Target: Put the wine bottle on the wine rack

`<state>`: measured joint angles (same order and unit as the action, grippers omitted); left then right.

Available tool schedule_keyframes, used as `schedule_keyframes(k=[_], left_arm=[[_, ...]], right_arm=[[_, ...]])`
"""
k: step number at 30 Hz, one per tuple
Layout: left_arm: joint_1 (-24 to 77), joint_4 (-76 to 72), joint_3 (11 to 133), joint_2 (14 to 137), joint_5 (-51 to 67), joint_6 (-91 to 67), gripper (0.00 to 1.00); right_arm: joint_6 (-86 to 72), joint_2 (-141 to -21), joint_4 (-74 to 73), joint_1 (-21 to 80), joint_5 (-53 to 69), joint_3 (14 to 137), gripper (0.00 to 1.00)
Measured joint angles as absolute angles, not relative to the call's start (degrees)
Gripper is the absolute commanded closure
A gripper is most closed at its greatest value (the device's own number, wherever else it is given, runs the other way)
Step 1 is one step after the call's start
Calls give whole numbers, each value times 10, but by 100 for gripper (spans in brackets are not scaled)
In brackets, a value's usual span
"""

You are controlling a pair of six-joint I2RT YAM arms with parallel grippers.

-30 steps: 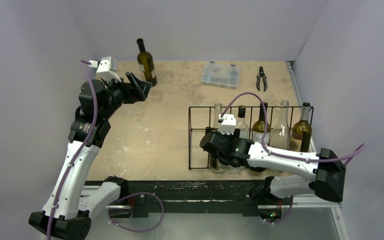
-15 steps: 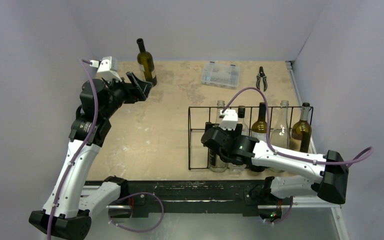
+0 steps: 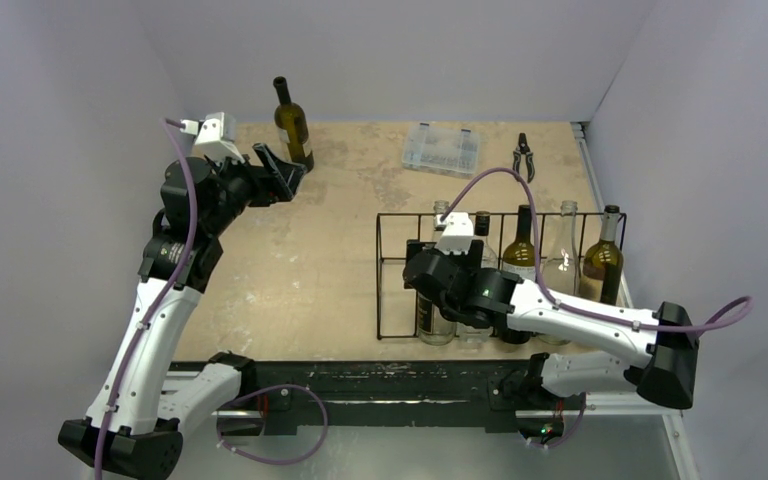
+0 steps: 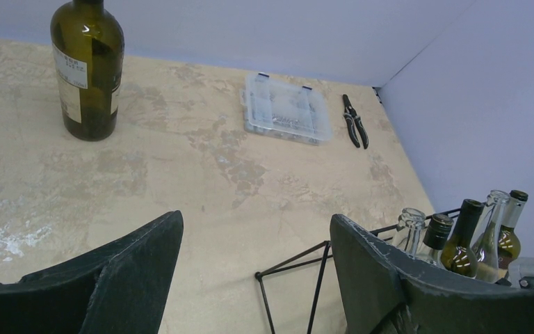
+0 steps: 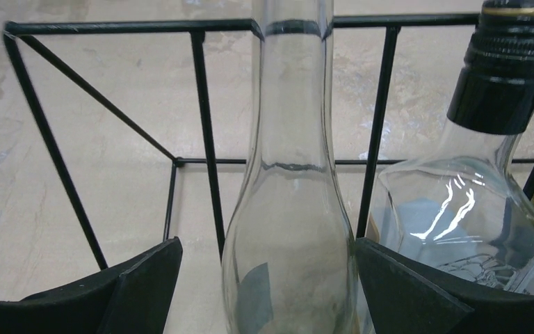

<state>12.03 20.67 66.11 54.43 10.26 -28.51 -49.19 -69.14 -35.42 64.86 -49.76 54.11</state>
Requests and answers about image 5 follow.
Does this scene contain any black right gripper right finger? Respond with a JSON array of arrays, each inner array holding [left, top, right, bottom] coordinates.
[[355, 238, 534, 333]]

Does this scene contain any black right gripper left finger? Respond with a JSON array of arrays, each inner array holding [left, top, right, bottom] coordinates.
[[0, 237, 183, 333]]

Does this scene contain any black wire wine rack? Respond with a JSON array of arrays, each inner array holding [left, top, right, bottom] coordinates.
[[2, 12, 534, 271]]

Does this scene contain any square clear liquor bottle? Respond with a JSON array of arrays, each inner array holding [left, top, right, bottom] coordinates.
[[365, 1, 534, 296]]

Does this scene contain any tall clear glass bottle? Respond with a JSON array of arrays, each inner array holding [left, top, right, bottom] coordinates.
[[222, 1, 359, 333]]

